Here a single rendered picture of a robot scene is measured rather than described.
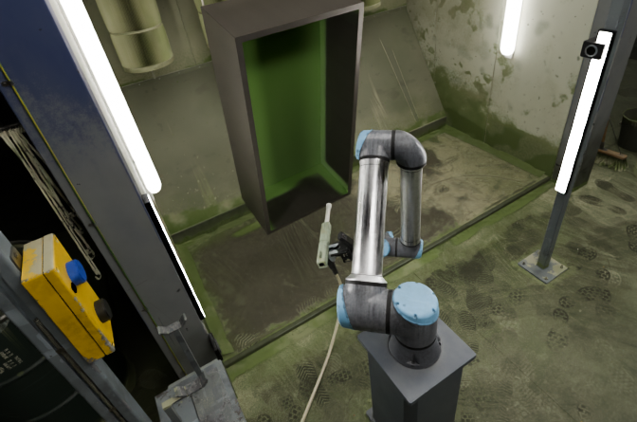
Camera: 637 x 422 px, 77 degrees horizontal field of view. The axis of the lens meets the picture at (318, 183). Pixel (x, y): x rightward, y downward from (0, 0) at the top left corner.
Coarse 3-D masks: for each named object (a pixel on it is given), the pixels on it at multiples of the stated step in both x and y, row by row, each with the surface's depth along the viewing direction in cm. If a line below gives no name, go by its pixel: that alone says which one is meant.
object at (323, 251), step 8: (328, 208) 231; (328, 216) 225; (328, 224) 218; (320, 232) 214; (328, 232) 213; (320, 240) 209; (328, 240) 209; (320, 248) 203; (328, 248) 205; (320, 256) 197; (328, 256) 202; (328, 264) 210; (336, 272) 214
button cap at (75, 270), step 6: (66, 264) 76; (72, 264) 76; (78, 264) 78; (66, 270) 75; (72, 270) 76; (78, 270) 76; (72, 276) 75; (78, 276) 76; (84, 276) 78; (78, 282) 76; (84, 282) 78
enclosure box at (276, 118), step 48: (240, 0) 171; (288, 0) 171; (336, 0) 170; (240, 48) 151; (288, 48) 204; (336, 48) 202; (240, 96) 169; (288, 96) 223; (336, 96) 221; (240, 144) 202; (288, 144) 247; (336, 144) 244; (288, 192) 256; (336, 192) 256
